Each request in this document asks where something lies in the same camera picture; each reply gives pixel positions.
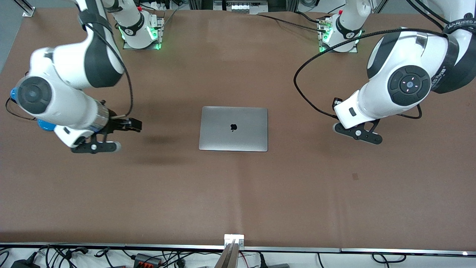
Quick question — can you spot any silver grey laptop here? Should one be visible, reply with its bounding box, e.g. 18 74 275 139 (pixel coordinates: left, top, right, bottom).
199 106 268 152

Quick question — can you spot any brown table mat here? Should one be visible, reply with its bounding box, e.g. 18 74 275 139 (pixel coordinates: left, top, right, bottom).
0 7 476 251

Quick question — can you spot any black orange connector box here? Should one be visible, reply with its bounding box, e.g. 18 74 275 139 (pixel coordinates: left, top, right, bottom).
133 253 163 267

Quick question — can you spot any grey socket box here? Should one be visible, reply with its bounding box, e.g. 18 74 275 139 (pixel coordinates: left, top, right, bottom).
213 0 269 15

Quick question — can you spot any aluminium corner profile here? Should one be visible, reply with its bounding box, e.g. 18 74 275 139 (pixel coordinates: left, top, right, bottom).
13 0 36 17

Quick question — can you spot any black power adapter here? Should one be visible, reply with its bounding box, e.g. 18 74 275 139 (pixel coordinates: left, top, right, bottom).
10 258 41 268

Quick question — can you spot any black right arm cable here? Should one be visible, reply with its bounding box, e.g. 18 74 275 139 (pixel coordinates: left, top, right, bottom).
79 15 134 118

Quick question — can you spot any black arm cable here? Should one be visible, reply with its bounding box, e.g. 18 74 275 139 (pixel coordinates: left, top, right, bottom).
293 0 448 120
79 15 134 118

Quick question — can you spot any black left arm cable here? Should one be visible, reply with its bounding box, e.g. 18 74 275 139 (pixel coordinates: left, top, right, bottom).
293 0 448 120

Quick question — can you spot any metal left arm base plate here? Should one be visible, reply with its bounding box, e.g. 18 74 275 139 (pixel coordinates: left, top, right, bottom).
318 15 360 54

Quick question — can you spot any thick braided black cable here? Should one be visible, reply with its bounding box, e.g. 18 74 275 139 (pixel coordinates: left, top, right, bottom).
296 11 327 25

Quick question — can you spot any thin black base cable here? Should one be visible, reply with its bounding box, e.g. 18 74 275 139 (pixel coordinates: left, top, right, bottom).
257 14 327 34

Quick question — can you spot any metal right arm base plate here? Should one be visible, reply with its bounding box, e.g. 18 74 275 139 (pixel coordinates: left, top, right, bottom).
122 10 165 50

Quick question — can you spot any thin grey base cable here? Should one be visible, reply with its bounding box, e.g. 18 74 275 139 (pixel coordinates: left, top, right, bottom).
162 9 180 29

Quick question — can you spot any dark aluminium frame post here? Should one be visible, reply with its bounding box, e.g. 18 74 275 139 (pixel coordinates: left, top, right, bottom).
188 0 214 11

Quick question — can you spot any tangled black cable bundle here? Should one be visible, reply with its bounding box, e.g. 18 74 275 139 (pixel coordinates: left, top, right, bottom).
36 244 90 268

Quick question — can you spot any silver table edge rail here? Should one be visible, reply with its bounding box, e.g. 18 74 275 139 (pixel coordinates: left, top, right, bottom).
0 243 476 257

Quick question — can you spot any white post bracket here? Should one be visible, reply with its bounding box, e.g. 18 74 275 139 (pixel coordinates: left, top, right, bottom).
224 234 245 249

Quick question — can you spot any aluminium camera mount post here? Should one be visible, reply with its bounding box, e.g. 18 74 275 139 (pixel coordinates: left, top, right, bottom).
214 239 239 268

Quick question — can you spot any looped black cable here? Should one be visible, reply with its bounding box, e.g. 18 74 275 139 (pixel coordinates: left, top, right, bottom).
372 252 406 264

